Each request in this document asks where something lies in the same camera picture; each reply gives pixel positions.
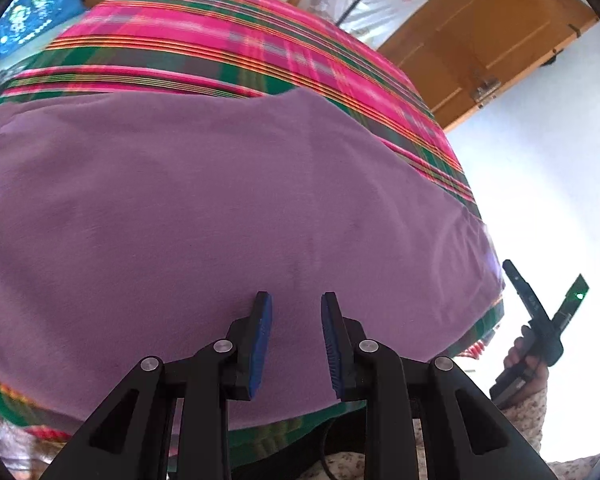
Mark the purple fleece garment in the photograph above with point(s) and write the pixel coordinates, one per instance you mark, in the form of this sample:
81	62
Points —
205	210

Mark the blue printed tote bag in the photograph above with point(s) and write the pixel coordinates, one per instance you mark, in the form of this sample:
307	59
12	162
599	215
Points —
30	5

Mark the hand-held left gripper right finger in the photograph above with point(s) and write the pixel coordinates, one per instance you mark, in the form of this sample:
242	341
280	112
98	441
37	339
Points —
332	345

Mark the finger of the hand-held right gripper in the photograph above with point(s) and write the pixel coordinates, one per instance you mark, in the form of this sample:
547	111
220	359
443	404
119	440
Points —
522	290

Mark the person's right forearm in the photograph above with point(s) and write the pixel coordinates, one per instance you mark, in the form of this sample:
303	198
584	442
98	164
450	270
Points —
530	415

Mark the person's right hand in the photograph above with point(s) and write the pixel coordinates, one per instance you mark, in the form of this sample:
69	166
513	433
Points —
517	352

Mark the metal door lock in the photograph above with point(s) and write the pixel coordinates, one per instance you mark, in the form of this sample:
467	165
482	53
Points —
485	91

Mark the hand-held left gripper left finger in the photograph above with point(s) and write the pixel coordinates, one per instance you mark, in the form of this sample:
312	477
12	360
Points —
260	345

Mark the pink green plaid blanket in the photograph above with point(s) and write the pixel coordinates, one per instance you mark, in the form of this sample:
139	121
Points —
205	35

